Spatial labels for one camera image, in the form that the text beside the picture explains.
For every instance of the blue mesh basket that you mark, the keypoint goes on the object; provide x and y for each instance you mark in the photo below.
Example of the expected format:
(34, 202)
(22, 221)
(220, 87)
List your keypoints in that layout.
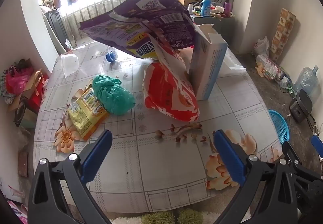
(280, 125)

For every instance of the grey cabinet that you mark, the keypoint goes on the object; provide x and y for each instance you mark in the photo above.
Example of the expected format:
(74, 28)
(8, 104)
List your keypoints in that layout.
(224, 29)

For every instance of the white plastic sheet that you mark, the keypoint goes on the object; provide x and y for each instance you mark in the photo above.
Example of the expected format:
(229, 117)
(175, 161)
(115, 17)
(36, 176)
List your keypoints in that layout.
(231, 66)

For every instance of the white plastic shopping bag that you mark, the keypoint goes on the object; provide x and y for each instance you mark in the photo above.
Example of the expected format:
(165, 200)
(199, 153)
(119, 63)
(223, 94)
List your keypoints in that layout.
(261, 46)

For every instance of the white and blue carton box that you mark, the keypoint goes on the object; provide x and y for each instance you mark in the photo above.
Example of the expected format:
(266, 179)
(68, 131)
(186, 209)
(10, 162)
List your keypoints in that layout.
(209, 65)

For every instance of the pile of bottles and cans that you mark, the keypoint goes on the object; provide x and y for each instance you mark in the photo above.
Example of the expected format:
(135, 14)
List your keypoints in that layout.
(287, 82)

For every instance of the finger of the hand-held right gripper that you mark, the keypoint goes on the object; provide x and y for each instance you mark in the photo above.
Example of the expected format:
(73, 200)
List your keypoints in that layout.
(300, 161)
(317, 143)

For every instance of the blue bottle cap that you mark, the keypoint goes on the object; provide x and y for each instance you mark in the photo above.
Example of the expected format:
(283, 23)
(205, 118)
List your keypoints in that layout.
(111, 57)

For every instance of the green fuzzy slipper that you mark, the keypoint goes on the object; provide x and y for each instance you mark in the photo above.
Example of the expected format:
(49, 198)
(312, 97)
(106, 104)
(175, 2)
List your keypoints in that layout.
(189, 217)
(157, 218)

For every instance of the black rice cooker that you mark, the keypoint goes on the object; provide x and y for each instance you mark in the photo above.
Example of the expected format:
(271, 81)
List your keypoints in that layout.
(301, 105)

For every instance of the yellow snack packet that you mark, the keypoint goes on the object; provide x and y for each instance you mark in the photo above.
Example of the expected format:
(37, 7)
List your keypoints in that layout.
(84, 113)

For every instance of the black round pan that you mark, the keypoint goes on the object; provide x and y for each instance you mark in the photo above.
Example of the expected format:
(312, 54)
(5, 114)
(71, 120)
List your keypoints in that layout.
(19, 114)

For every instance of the purple snack bag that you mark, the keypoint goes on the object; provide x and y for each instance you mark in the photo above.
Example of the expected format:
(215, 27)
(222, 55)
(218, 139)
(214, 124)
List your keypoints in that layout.
(136, 19)

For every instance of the clear plastic cup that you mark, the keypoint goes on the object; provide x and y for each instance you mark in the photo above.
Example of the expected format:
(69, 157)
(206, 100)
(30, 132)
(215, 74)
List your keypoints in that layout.
(69, 63)

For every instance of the pile of flattened packaging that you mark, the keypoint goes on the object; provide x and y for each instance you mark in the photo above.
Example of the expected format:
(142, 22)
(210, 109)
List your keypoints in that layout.
(267, 67)

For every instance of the dark grey panel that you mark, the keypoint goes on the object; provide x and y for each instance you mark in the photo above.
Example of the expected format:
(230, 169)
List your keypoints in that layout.
(56, 29)

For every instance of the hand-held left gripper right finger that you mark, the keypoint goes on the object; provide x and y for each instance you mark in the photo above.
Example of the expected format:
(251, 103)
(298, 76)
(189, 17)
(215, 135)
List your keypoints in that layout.
(228, 156)

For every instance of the red and white snack bag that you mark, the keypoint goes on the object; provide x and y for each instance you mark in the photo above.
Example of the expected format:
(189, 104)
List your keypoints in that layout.
(169, 92)

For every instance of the white roll-on bottle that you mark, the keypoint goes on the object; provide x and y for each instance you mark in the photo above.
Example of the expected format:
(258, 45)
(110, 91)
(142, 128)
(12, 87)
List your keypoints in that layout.
(190, 8)

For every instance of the tall tile-patterned box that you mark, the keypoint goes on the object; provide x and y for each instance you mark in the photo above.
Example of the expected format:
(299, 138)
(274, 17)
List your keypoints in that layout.
(282, 34)

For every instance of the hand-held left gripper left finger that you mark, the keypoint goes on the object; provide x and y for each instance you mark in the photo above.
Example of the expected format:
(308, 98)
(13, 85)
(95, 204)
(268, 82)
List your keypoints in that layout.
(97, 156)

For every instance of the pink plastic bag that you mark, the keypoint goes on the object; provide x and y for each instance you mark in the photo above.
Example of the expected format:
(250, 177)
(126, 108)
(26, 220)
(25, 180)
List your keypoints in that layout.
(17, 80)

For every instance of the purple cup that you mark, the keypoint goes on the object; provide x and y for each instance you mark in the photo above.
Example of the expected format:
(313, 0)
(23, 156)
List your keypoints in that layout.
(227, 7)

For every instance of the floral tablecloth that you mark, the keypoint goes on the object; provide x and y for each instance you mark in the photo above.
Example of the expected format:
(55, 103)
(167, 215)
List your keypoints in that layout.
(156, 163)

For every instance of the blue detergent bottle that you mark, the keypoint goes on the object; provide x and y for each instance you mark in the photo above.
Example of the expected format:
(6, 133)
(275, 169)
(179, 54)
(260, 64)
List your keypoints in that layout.
(206, 8)

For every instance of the green plastic bag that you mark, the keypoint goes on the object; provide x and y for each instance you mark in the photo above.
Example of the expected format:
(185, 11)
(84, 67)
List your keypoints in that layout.
(113, 95)

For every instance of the red paper bag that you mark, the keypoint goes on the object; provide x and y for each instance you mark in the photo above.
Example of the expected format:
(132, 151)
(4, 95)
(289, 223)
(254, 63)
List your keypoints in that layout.
(37, 95)

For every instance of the empty blue water jug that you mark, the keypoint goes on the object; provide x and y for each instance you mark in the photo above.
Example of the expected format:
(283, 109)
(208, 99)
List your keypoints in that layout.
(306, 80)

